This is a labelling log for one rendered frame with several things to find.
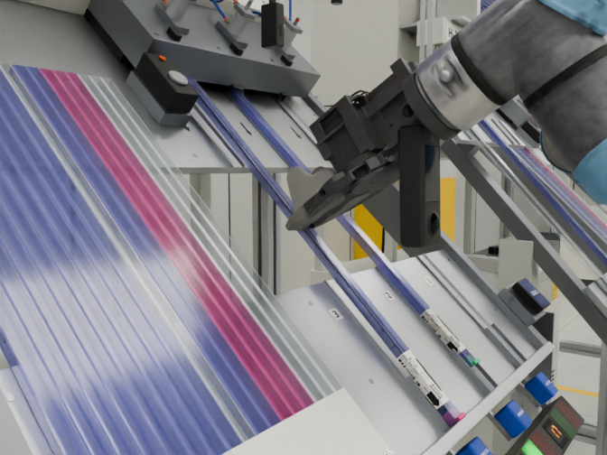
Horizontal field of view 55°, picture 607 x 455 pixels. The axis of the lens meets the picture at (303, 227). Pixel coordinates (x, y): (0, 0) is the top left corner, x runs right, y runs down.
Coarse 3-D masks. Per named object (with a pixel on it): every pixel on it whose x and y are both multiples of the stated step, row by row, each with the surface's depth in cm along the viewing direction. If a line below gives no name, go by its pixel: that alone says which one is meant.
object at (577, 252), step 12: (468, 132) 101; (480, 144) 100; (492, 156) 99; (504, 168) 98; (516, 180) 97; (528, 192) 96; (540, 204) 96; (540, 216) 95; (552, 228) 94; (564, 240) 93; (576, 252) 92; (588, 264) 91; (600, 276) 90
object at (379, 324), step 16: (192, 80) 73; (208, 96) 72; (208, 112) 71; (224, 128) 69; (240, 144) 68; (256, 160) 68; (256, 176) 67; (272, 192) 66; (288, 208) 64; (304, 240) 64; (320, 240) 63; (320, 256) 62; (336, 272) 61; (352, 288) 60; (368, 304) 60; (368, 320) 59; (384, 320) 59; (384, 336) 58; (400, 352) 57; (448, 400) 56; (448, 416) 55
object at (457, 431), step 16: (544, 352) 75; (528, 368) 69; (512, 384) 64; (496, 400) 60; (464, 416) 55; (480, 416) 56; (448, 432) 51; (464, 432) 53; (432, 448) 48; (448, 448) 50
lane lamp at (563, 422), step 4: (556, 408) 72; (552, 412) 71; (556, 412) 72; (552, 416) 70; (556, 416) 71; (560, 416) 72; (564, 416) 72; (556, 420) 70; (560, 420) 71; (564, 420) 71; (560, 424) 70; (564, 424) 71; (568, 424) 71; (564, 428) 70; (568, 428) 71; (572, 428) 71; (568, 432) 70; (572, 432) 70; (568, 436) 69; (572, 436) 70
